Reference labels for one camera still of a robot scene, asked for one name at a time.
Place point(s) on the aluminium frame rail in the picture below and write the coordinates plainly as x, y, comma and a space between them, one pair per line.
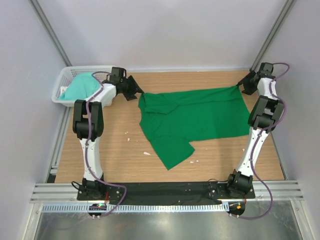
277, 190

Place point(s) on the teal t shirt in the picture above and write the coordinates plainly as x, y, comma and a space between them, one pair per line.
82, 86

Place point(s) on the white plastic basket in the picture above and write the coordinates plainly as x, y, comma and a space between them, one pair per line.
104, 95

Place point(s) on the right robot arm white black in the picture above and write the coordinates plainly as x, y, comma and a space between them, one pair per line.
267, 113

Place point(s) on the green t shirt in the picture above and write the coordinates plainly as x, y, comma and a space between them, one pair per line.
171, 121

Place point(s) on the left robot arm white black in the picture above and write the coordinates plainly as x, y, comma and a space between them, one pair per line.
88, 125

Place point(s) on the white slotted cable duct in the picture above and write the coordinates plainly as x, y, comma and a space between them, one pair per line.
98, 208

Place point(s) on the white t shirt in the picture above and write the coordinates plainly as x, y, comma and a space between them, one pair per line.
63, 89

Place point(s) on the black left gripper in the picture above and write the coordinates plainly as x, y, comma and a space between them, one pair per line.
134, 88

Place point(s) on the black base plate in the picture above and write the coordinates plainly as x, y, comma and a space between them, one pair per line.
158, 193

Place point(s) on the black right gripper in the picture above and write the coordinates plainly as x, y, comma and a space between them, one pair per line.
250, 75

